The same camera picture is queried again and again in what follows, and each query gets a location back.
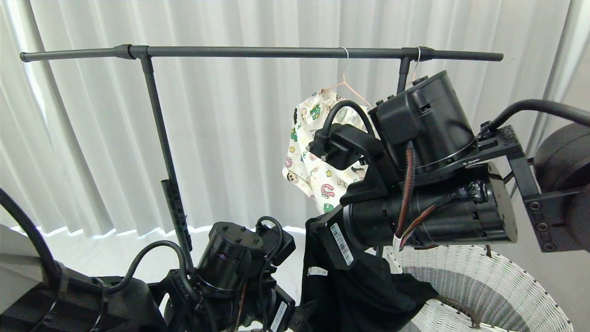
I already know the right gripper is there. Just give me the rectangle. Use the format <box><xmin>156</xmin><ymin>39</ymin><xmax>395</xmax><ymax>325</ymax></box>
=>
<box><xmin>323</xmin><ymin>162</ymin><xmax>519</xmax><ymax>270</ymax></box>

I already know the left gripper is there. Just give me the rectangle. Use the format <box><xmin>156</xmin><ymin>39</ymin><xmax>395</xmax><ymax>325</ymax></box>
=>
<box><xmin>203</xmin><ymin>277</ymin><xmax>296</xmax><ymax>332</ymax></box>

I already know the black garment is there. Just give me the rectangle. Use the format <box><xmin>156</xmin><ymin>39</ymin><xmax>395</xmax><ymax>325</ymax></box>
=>
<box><xmin>300</xmin><ymin>217</ymin><xmax>439</xmax><ymax>332</ymax></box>

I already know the pink clothes hanger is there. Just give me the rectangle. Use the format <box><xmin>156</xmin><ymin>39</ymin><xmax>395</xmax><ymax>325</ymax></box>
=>
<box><xmin>405</xmin><ymin>47</ymin><xmax>422</xmax><ymax>88</ymax></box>
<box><xmin>320</xmin><ymin>47</ymin><xmax>372</xmax><ymax>109</ymax></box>

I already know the cream printed garment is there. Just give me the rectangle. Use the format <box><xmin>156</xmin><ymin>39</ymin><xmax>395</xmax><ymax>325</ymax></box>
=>
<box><xmin>282</xmin><ymin>89</ymin><xmax>383</xmax><ymax>215</ymax></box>

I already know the white laundry basket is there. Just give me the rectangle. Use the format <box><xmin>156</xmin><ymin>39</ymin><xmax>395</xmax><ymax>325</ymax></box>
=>
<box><xmin>385</xmin><ymin>244</ymin><xmax>574</xmax><ymax>332</ymax></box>

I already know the black clothes rack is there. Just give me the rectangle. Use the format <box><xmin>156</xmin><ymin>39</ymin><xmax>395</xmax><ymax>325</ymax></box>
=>
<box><xmin>20</xmin><ymin>45</ymin><xmax>504</xmax><ymax>273</ymax></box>

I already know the white curtain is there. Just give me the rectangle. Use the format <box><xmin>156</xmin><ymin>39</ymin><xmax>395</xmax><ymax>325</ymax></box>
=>
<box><xmin>0</xmin><ymin>0</ymin><xmax>590</xmax><ymax>238</ymax></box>

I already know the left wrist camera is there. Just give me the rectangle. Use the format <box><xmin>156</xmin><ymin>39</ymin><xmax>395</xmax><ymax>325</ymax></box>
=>
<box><xmin>256</xmin><ymin>224</ymin><xmax>296</xmax><ymax>267</ymax></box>

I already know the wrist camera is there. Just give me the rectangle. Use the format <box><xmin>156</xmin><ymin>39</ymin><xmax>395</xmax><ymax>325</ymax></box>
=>
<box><xmin>307</xmin><ymin>122</ymin><xmax>401</xmax><ymax>206</ymax></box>
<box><xmin>256</xmin><ymin>224</ymin><xmax>296</xmax><ymax>267</ymax></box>

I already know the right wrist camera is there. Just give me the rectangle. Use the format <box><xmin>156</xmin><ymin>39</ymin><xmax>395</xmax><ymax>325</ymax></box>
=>
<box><xmin>307</xmin><ymin>122</ymin><xmax>401</xmax><ymax>206</ymax></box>

